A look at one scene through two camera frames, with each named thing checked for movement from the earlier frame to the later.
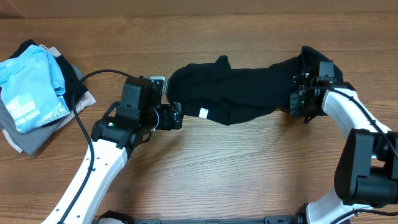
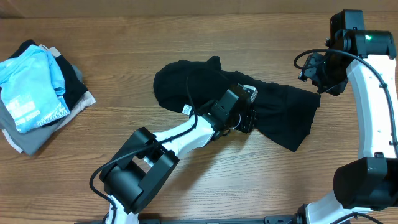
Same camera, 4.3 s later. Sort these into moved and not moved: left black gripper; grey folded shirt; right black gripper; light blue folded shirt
Moved: right black gripper; left black gripper
Not moved: light blue folded shirt; grey folded shirt
